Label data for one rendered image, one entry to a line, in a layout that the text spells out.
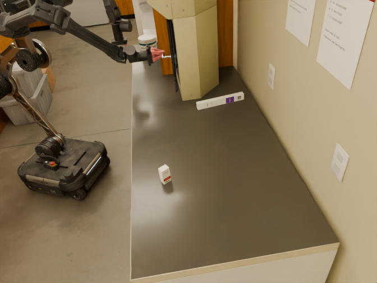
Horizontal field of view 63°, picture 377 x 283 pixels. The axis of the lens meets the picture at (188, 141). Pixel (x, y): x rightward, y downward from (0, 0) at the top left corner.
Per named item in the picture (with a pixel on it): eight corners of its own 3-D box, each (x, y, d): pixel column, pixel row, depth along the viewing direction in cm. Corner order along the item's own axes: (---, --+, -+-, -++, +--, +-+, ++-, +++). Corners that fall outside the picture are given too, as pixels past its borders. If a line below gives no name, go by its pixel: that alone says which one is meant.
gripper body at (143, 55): (149, 48, 167) (135, 50, 167) (152, 65, 173) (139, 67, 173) (148, 44, 172) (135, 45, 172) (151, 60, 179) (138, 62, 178)
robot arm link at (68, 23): (53, 7, 143) (47, 28, 142) (59, 4, 140) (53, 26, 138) (122, 49, 177) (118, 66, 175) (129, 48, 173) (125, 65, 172)
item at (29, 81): (47, 73, 376) (37, 47, 356) (35, 97, 329) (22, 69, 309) (13, 78, 374) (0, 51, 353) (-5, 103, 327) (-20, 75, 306)
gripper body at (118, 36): (127, 42, 198) (125, 31, 194) (111, 45, 198) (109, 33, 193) (127, 39, 203) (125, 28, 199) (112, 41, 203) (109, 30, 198)
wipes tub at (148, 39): (157, 51, 242) (155, 32, 233) (159, 58, 232) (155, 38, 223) (141, 53, 242) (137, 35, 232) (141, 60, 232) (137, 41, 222)
